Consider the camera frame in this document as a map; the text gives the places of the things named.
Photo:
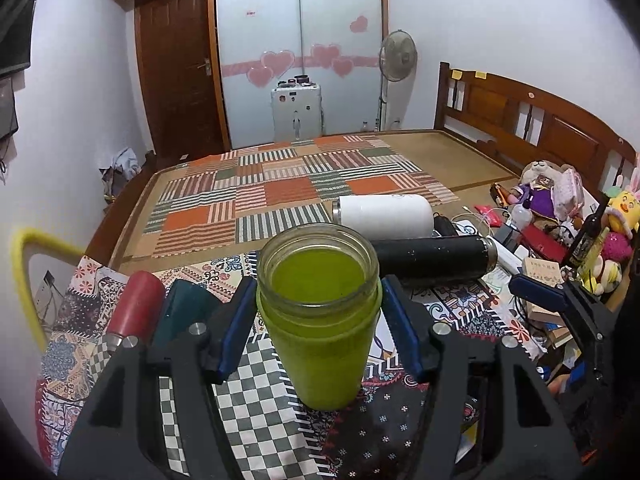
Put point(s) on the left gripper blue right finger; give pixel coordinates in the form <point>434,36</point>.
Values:
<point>410,326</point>

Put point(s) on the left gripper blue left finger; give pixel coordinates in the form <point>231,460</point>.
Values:
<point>235,324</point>

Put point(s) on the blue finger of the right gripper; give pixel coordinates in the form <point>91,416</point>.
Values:
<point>537,287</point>

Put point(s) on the green glass cup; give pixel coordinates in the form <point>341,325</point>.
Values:
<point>319,294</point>

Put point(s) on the dark teal cup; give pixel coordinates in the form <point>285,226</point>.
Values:
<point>192,318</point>

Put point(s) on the dark glass bottle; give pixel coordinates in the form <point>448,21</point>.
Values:
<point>588,233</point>

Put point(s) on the black tumbler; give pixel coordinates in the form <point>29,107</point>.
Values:
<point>437,260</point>

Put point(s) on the red tumbler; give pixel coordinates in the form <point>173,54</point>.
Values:
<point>137,310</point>

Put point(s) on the purple plush doll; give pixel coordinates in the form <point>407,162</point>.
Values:
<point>554,193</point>

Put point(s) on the yellow plush toy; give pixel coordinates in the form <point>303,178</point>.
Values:
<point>622,213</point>

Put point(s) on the patterned patchwork cloth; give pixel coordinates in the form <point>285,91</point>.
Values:
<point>273,435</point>

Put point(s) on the white tumbler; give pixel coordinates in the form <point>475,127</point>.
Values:
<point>385,217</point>

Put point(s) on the striped patchwork bed mat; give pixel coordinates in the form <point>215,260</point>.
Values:
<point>253,193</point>

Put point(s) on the yellow chair back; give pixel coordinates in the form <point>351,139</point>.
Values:
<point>21,240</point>

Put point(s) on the white box appliance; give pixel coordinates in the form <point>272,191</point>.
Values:
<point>296,106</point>

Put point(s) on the white standing fan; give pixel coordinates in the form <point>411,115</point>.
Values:
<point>397,61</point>

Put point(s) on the brown wooden door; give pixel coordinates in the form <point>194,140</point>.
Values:
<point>177,86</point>

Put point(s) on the frosted sliding wardrobe doors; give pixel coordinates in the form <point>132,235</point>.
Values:
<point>335,43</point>

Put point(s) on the wooden bed frame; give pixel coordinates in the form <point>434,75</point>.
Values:
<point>446,158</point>

